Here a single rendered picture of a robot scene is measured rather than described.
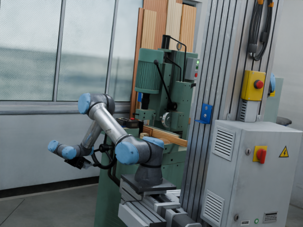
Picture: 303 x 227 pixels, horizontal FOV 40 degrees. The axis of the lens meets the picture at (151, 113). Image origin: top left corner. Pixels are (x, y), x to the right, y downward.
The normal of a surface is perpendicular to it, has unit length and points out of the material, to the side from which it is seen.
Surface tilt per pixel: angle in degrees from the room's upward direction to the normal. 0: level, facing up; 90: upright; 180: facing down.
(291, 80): 90
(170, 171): 90
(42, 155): 90
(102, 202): 90
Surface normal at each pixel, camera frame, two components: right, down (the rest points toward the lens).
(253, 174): 0.47, 0.19
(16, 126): 0.68, 0.19
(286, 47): -0.72, 0.01
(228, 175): -0.87, -0.04
